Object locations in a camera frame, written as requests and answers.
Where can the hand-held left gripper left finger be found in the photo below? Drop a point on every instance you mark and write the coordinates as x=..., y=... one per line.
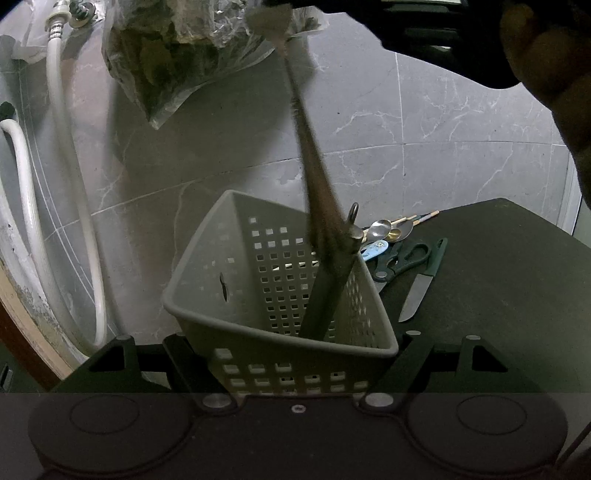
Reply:
x=184, y=355

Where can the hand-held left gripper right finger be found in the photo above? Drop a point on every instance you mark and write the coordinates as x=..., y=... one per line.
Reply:
x=406, y=360

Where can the grey perforated utensil basket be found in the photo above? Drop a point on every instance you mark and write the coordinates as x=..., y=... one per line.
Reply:
x=217, y=281

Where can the blue patterned spoon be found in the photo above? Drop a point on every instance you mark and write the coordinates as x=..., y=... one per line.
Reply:
x=375, y=249

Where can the small gold spoon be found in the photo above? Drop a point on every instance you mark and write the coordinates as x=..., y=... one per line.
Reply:
x=393, y=237

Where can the silver metal spoon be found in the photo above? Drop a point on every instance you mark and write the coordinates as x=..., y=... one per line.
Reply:
x=381, y=229
x=407, y=227

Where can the person's right forearm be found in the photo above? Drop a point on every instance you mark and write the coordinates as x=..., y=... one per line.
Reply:
x=577, y=161

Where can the person's right hand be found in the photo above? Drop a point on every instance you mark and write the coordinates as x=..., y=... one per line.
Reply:
x=545, y=50

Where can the plastic bag of greens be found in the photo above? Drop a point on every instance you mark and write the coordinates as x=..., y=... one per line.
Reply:
x=161, y=60

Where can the metal water tap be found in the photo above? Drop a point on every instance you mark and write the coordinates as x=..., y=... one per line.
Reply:
x=81, y=10

